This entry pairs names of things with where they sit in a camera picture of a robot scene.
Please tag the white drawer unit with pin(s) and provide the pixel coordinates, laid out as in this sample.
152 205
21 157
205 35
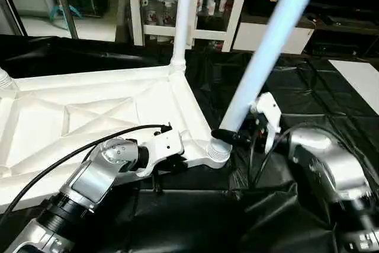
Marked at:
290 37

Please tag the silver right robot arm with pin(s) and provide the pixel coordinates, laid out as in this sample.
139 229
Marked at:
331 170

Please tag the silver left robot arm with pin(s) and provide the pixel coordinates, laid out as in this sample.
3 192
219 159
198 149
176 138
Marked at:
89 188

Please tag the white side table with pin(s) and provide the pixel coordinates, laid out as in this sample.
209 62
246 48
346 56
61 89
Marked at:
358 81

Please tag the grey metal frame post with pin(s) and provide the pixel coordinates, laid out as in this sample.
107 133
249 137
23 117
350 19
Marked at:
65 1
12 13

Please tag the white plastic table top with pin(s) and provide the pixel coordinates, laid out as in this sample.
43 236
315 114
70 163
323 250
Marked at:
71 117

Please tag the black table mat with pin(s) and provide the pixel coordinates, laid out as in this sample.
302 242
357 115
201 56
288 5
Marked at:
237 217

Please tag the black low media cabinet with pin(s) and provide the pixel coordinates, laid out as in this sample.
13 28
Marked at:
343 34

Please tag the white glass door cabinet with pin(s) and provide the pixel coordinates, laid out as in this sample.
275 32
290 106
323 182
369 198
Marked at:
160 4

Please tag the blue plastic stool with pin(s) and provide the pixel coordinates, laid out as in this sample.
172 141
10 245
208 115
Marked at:
64 11

